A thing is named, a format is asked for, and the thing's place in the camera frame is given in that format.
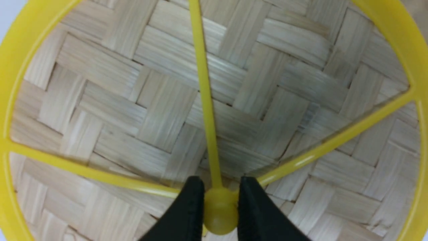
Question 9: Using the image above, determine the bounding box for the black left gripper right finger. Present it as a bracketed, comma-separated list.
[237, 176, 310, 241]

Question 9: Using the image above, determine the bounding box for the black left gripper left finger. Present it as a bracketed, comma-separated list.
[139, 176, 205, 241]

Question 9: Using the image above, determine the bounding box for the yellow bamboo steamer lid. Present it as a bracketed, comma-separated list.
[1, 0, 427, 241]

